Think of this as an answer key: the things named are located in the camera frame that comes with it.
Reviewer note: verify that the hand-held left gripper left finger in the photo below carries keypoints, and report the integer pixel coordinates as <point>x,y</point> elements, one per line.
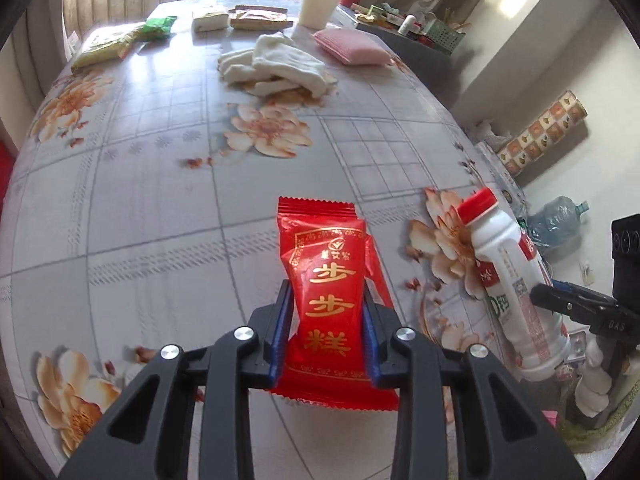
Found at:
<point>281,330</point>

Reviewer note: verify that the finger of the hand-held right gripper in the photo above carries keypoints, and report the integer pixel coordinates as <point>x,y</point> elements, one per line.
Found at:
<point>565,302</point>

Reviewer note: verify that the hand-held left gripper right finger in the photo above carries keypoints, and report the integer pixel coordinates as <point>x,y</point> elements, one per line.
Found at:
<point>369,330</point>

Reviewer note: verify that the red snack packet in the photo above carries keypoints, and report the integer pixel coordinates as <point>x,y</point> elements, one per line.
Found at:
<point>325,285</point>

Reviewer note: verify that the white bottle with red label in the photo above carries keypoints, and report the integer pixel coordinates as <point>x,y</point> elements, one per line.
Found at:
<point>510,270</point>

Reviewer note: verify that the person's right hand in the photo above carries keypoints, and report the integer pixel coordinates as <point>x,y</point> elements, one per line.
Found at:
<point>592,385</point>

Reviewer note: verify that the clear water jug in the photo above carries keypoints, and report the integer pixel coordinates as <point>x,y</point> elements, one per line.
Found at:
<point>557,220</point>

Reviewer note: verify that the patterned paper roll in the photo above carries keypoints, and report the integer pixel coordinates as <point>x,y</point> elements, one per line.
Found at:
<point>542,130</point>

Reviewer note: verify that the floral tablecloth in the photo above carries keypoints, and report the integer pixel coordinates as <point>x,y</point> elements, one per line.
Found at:
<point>150,185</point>

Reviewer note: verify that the dark side cabinet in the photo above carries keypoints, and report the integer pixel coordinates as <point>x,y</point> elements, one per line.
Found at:
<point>425,70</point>

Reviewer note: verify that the white cloth gloves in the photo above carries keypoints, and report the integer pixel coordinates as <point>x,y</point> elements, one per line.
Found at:
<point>280,62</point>

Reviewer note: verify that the pink sponge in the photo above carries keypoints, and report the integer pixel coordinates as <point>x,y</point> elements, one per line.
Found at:
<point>350,47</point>

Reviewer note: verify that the green plastic basket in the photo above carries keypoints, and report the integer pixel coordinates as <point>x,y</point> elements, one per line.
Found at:
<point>442,35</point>

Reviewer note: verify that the small white bottle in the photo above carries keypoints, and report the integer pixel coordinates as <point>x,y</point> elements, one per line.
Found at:
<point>407,26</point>

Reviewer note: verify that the flat brown packet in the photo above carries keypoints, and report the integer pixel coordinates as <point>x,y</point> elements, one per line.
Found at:
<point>260,19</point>

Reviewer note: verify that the white tissue pack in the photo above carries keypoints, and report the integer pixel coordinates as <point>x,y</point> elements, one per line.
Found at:
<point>211,21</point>

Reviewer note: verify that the row of small boxes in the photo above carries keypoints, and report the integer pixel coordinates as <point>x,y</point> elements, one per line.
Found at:
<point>380,12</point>

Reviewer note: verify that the white paper cup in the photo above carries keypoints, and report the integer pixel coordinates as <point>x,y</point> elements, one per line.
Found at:
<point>320,7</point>

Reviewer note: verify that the green snack packet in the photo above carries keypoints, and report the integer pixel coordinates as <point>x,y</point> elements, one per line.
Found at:
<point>157,27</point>

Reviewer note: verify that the yellow-green snack packet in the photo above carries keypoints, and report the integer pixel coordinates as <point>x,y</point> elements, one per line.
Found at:
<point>107,47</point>

